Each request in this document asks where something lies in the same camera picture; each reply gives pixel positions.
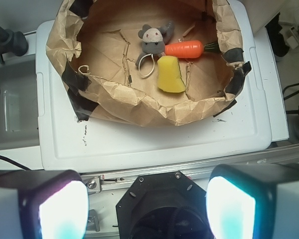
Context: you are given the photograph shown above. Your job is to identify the white plastic bin lid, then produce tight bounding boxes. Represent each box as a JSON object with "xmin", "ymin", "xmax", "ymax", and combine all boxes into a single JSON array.
[{"xmin": 36, "ymin": 0, "xmax": 289, "ymax": 172}]

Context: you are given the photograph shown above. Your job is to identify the black clamp stand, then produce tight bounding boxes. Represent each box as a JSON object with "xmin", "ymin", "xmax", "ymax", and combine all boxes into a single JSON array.
[{"xmin": 0, "ymin": 26, "xmax": 28, "ymax": 65}]

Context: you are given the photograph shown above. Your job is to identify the black cables right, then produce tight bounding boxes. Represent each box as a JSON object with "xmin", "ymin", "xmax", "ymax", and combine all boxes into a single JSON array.
[{"xmin": 282, "ymin": 81, "xmax": 299, "ymax": 144}]

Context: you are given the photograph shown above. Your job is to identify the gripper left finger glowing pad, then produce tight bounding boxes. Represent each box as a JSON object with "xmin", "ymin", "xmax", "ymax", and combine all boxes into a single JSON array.
[{"xmin": 0, "ymin": 170, "xmax": 89, "ymax": 239}]

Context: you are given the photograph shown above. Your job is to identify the aluminium extrusion rail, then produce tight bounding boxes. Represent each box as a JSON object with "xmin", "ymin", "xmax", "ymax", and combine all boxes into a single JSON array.
[{"xmin": 81, "ymin": 143, "xmax": 299, "ymax": 194}]

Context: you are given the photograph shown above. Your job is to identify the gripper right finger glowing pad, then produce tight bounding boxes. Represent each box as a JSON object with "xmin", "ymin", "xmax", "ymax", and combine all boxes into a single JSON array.
[{"xmin": 206, "ymin": 163, "xmax": 299, "ymax": 239}]

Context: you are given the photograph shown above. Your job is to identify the yellow sponge piece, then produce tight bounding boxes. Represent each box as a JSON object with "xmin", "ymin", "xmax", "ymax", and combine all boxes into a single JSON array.
[{"xmin": 157, "ymin": 56, "xmax": 186, "ymax": 93}]

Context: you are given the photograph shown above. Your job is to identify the crumpled brown paper bag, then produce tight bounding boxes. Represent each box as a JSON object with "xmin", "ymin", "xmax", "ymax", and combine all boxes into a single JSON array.
[{"xmin": 46, "ymin": 0, "xmax": 251, "ymax": 127}]

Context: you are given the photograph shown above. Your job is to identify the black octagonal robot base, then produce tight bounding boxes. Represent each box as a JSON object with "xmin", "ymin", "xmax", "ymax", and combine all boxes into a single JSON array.
[{"xmin": 116, "ymin": 171, "xmax": 214, "ymax": 239}]

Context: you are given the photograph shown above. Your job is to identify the clear plastic container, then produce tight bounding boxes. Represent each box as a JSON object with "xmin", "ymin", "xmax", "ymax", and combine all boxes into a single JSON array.
[{"xmin": 2, "ymin": 88, "xmax": 39, "ymax": 132}]

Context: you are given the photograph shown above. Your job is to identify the orange plastic carrot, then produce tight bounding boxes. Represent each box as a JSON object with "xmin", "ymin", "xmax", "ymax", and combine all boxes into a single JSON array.
[{"xmin": 164, "ymin": 40, "xmax": 221, "ymax": 59}]

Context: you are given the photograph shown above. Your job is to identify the black cable left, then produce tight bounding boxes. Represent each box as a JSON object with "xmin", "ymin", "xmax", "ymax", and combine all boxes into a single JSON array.
[{"xmin": 0, "ymin": 153, "xmax": 32, "ymax": 171}]

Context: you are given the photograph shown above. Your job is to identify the grey plush mouse toy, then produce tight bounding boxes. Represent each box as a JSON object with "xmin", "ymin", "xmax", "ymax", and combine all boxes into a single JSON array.
[{"xmin": 135, "ymin": 20, "xmax": 175, "ymax": 79}]

